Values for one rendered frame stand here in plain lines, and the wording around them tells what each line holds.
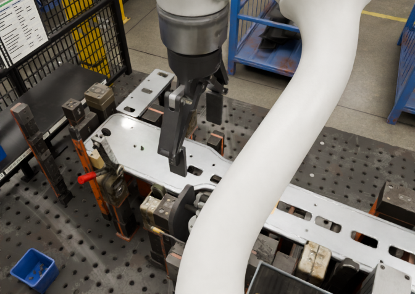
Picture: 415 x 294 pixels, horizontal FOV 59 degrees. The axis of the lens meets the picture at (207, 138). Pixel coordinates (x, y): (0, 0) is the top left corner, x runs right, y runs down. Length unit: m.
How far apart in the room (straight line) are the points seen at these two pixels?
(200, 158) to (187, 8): 0.83
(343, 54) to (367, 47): 3.43
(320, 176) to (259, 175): 1.27
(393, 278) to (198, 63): 0.70
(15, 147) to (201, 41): 1.00
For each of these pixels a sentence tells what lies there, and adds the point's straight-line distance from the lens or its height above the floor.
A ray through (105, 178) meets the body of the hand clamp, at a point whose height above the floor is 1.05.
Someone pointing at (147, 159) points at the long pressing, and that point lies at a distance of 1.23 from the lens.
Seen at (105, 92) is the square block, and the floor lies 1.06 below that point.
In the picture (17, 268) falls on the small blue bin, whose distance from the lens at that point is 1.41.
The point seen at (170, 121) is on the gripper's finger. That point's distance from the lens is 0.51.
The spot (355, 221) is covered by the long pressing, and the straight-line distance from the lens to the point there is 1.16.
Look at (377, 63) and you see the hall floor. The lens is 3.65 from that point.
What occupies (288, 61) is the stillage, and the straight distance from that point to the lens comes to 3.12.
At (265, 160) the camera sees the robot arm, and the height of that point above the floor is 1.67.
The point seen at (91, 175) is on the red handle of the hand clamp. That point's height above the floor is 1.13.
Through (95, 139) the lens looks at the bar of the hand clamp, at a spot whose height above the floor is 1.21.
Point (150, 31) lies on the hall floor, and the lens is 3.80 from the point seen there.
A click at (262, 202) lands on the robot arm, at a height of 1.64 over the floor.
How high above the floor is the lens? 1.93
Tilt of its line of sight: 47 degrees down
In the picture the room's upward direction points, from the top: straight up
